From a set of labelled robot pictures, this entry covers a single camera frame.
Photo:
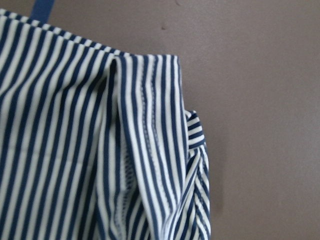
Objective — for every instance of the navy white striped polo shirt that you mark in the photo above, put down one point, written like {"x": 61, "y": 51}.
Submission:
{"x": 95, "y": 143}

